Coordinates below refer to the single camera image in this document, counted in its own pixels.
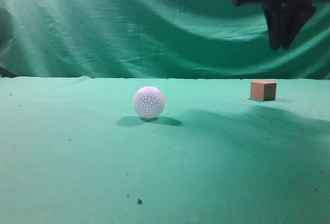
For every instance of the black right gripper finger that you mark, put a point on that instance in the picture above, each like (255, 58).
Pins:
(298, 18)

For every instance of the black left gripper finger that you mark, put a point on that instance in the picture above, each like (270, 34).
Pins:
(276, 22)

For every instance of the red-brown cube block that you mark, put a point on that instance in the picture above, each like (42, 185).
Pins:
(263, 90)

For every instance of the white dimpled ball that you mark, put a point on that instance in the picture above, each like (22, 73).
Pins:
(149, 102)

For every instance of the green backdrop cloth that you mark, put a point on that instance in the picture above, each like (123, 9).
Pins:
(192, 39)

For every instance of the green table cloth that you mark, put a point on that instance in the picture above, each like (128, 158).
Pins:
(73, 150)

